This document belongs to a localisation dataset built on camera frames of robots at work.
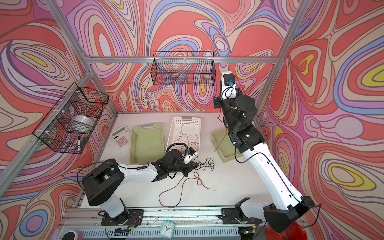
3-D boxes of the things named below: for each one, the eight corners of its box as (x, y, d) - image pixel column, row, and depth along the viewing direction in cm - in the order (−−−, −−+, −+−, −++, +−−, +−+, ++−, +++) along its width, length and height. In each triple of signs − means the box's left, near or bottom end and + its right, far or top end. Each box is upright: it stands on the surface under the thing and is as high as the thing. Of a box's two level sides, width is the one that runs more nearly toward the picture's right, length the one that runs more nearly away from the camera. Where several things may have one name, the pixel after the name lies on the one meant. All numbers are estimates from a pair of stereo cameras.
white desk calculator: (120, 149, 100) (118, 146, 98) (111, 136, 107) (109, 133, 104) (135, 139, 105) (134, 136, 103) (126, 128, 112) (124, 125, 110)
